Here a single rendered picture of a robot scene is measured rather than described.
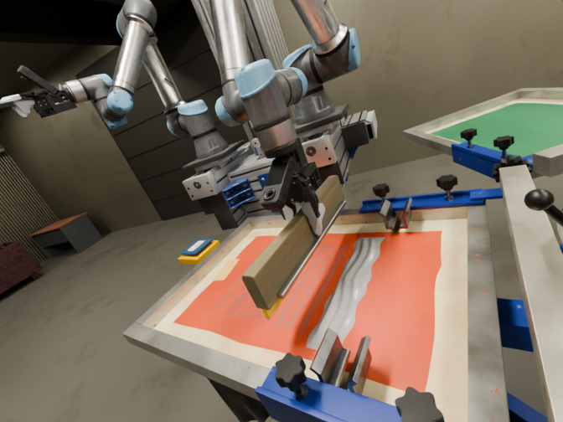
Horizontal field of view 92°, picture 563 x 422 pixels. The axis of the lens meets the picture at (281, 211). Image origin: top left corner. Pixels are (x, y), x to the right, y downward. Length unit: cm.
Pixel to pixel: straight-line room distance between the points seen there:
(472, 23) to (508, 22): 32
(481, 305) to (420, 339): 11
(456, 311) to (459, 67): 354
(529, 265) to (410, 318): 20
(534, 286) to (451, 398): 19
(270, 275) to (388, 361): 23
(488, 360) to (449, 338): 8
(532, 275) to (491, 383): 16
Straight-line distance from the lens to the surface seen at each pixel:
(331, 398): 46
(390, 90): 389
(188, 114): 125
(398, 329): 56
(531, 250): 57
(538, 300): 49
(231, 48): 73
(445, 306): 59
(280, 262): 51
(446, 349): 53
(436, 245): 73
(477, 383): 46
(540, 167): 91
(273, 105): 53
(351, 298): 62
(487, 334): 51
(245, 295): 76
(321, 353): 46
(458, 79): 397
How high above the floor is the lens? 138
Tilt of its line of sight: 22 degrees down
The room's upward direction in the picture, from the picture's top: 22 degrees counter-clockwise
